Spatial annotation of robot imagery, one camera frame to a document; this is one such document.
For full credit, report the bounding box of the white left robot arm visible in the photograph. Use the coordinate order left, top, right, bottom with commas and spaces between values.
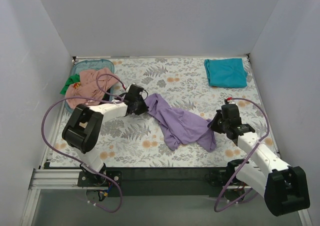
62, 84, 149, 186

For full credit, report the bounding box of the floral table mat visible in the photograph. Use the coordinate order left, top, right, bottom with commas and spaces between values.
50, 57, 280, 169

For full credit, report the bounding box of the blue plastic basket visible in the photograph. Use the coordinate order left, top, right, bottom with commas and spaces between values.
65, 58, 116, 111

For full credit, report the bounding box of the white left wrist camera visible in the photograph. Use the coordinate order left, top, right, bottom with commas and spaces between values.
124, 83, 138, 91

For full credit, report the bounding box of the folded teal t shirt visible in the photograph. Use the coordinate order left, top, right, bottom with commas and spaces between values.
204, 58, 248, 88

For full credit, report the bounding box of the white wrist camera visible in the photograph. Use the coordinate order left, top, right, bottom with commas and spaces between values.
224, 97, 236, 105
124, 83, 138, 91

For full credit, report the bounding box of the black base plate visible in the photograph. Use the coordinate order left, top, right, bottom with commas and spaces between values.
77, 167, 251, 198

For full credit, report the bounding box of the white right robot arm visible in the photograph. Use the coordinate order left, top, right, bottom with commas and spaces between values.
208, 99, 311, 216

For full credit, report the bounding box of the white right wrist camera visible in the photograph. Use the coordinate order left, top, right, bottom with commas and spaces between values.
224, 97, 236, 105

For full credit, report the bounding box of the pink t shirt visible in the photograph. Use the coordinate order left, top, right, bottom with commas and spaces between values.
65, 67, 118, 110

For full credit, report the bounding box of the aluminium frame rail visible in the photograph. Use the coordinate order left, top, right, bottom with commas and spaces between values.
21, 168, 312, 226

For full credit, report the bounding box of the purple t shirt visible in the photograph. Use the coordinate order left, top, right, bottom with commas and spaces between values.
145, 93, 217, 153

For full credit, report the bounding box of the green t shirt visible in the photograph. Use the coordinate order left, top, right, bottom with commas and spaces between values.
60, 74, 80, 95

